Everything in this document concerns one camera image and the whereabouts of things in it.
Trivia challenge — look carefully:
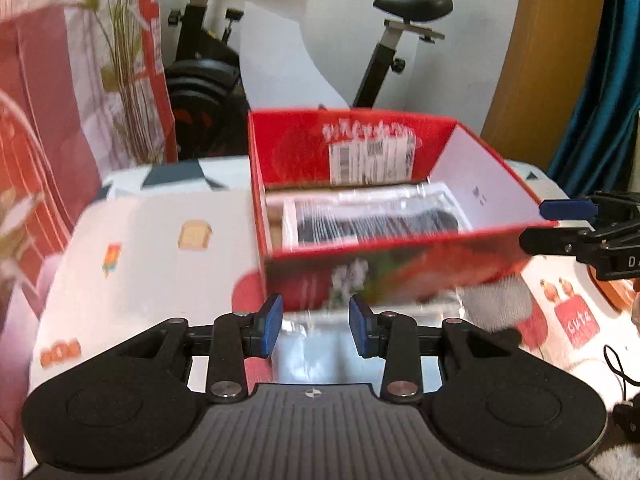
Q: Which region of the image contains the grey knitted cloth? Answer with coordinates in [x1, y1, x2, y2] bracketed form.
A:
[462, 277, 533, 333]

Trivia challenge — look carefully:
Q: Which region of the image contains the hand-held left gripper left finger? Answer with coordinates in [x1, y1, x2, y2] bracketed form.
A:
[117, 294, 284, 405]

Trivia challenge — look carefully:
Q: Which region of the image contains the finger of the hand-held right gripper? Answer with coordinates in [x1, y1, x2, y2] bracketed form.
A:
[519, 225, 617, 264]
[539, 191, 640, 228]

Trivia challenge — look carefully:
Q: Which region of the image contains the blue curtain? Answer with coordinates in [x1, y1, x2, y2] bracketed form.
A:
[545, 0, 640, 201]

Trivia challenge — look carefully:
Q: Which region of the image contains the red cardboard box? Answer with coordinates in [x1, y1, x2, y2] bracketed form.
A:
[248, 109, 558, 311]

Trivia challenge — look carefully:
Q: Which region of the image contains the red wire chair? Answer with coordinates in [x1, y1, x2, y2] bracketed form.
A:
[0, 87, 76, 261]

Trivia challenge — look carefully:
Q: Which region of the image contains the white board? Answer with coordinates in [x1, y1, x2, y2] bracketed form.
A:
[239, 2, 351, 111]

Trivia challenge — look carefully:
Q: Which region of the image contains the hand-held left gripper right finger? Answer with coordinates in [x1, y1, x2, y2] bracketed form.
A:
[348, 294, 521, 403]

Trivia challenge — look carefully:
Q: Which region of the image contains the wooden door panel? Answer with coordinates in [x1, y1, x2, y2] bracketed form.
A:
[480, 0, 608, 171]

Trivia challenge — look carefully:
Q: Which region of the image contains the black cable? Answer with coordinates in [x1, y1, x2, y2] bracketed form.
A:
[602, 344, 640, 441]

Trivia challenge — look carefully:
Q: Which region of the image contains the tall artificial green plant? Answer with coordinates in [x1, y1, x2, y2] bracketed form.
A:
[55, 0, 151, 166]

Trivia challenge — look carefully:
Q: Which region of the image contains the clear plastic packet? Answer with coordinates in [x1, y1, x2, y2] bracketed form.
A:
[272, 305, 468, 396]

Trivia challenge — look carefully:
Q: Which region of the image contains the black exercise bike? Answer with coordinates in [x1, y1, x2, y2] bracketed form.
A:
[162, 0, 453, 163]

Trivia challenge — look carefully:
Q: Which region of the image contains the pink red backdrop cloth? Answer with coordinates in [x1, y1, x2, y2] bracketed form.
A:
[0, 0, 178, 480]

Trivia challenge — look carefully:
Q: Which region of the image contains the white printed tablecloth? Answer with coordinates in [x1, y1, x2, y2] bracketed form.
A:
[22, 157, 640, 480]

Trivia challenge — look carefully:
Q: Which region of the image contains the white fluffy item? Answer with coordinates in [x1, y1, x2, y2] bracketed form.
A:
[592, 442, 640, 480]

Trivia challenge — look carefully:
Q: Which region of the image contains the plastic-wrapped dark cloth packet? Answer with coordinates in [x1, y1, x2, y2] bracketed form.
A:
[265, 182, 473, 253]

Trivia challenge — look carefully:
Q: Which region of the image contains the orange round object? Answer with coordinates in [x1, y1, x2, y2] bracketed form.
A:
[590, 265, 640, 311]

